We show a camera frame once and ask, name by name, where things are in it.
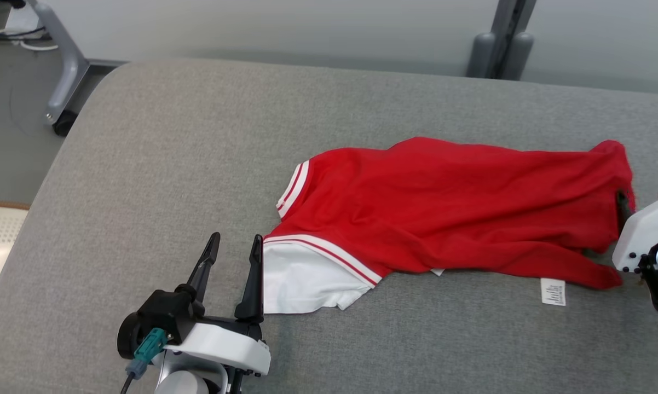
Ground white cable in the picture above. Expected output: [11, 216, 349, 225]
[0, 16, 60, 60]

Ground grey metal post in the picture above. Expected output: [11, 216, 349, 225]
[488, 0, 538, 80]

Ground red shirt white sleeves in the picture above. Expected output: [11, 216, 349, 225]
[262, 137, 636, 315]

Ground black cable teal connector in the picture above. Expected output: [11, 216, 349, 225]
[120, 327, 168, 394]

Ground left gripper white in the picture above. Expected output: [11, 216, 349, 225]
[151, 232, 271, 394]

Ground black caster wheel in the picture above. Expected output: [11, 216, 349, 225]
[53, 111, 79, 137]

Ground grey cylinder post foot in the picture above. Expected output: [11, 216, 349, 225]
[501, 32, 535, 81]
[467, 32, 497, 78]

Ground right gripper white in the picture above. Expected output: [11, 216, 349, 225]
[612, 190, 658, 312]

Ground grey metal desk leg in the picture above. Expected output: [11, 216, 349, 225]
[27, 0, 90, 128]

